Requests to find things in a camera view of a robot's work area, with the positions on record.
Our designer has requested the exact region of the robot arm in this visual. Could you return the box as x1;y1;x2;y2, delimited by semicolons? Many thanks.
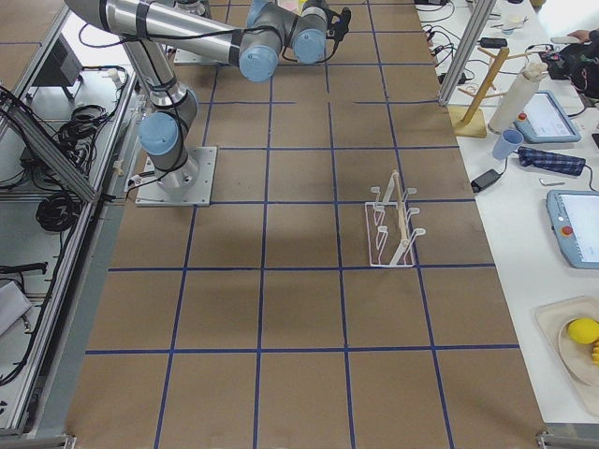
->
67;1;352;190

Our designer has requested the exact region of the blue cup on desk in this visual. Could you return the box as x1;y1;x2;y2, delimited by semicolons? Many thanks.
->
491;129;524;160

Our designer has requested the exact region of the black power adapter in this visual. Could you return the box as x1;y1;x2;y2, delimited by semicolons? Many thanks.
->
470;169;503;194

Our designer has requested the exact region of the wooden mug tree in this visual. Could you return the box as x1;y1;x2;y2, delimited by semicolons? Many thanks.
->
448;46;530;138

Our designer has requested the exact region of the white tall bottle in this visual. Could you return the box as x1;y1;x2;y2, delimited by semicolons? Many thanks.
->
488;62;548;134

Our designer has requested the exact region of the teach pendant tablet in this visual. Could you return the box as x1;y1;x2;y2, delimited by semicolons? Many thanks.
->
514;91;580;143

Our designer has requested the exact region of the yellow lemon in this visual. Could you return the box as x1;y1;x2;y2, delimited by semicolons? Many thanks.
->
566;317;599;344

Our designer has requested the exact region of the cream plate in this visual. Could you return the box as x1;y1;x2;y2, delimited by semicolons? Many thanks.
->
558;320;598;386

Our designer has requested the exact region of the white wire cup rack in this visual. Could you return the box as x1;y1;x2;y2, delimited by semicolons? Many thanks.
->
364;170;426;268

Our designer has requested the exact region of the aluminium frame post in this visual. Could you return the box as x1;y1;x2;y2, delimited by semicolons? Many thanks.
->
438;0;495;106

